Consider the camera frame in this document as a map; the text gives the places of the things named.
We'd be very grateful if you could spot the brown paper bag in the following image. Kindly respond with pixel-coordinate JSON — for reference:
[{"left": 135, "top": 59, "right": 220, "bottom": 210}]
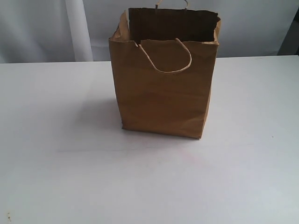
[{"left": 109, "top": 6, "right": 221, "bottom": 139}]

